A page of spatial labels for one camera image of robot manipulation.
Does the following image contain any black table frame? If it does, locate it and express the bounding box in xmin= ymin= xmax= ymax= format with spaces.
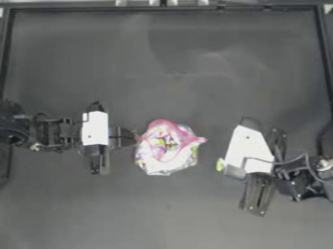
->
xmin=0 ymin=0 xmax=333 ymax=189

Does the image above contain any clear bag with pink zip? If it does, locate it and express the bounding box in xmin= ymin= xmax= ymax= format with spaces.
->
xmin=132 ymin=118 xmax=209 ymax=177

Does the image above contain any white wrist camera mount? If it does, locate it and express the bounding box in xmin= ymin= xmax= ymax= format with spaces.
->
xmin=221 ymin=124 xmax=275 ymax=175
xmin=80 ymin=110 xmax=110 ymax=148

